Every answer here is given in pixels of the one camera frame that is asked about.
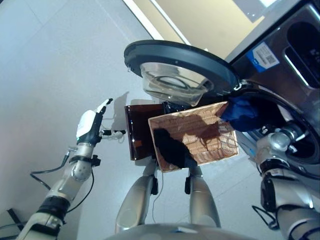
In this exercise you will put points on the robot left hand black white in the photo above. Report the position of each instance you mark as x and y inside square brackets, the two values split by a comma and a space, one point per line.
[86, 122]

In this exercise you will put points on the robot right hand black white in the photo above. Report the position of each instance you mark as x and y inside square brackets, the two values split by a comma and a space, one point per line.
[268, 112]

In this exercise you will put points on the navy blue garment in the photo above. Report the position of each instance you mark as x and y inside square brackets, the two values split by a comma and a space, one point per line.
[237, 115]

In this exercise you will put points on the black garment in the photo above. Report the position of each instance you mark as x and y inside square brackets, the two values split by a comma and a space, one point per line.
[172, 150]

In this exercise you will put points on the robot right arm silver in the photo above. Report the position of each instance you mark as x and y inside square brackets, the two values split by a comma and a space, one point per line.
[275, 145]

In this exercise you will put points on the robot left arm silver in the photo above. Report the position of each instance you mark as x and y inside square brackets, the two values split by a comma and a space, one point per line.
[75, 175]

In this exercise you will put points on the dark grey washing machine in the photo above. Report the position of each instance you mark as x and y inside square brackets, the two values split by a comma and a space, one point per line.
[270, 50]

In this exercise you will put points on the round glass washing machine door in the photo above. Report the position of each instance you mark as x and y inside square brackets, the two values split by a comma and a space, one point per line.
[180, 53]

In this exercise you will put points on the dark brown tray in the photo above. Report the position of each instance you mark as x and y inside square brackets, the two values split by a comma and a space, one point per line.
[140, 125]

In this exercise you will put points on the blue barcode sticker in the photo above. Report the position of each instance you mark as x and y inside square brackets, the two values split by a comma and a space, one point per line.
[262, 56]

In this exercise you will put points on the brown wicker laundry basket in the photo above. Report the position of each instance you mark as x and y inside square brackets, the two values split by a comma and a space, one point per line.
[212, 147]

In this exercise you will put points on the robot grey torso and legs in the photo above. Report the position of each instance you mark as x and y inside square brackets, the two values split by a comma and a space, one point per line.
[135, 197]

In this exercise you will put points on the white counter cabinet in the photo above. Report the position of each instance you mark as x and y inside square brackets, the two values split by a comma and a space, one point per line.
[200, 25]

